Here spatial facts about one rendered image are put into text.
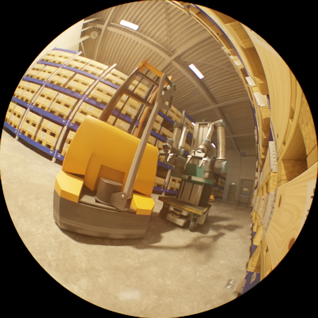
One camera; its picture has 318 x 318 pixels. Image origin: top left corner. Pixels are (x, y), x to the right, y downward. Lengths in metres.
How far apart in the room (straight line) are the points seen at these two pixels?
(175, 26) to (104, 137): 7.25
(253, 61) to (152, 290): 1.32
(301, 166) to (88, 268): 0.99
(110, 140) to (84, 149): 0.23
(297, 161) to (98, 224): 1.04
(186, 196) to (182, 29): 7.61
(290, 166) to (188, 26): 7.17
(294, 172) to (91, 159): 1.10
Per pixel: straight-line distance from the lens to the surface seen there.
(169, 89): 0.95
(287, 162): 0.49
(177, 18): 7.37
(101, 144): 0.81
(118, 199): 0.66
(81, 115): 3.13
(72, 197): 0.66
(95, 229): 0.76
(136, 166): 0.63
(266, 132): 1.29
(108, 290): 0.60
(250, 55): 0.79
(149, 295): 0.62
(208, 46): 7.36
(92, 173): 0.79
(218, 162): 1.30
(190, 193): 1.62
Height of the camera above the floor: 0.56
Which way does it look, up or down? 11 degrees up
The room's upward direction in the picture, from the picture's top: 17 degrees clockwise
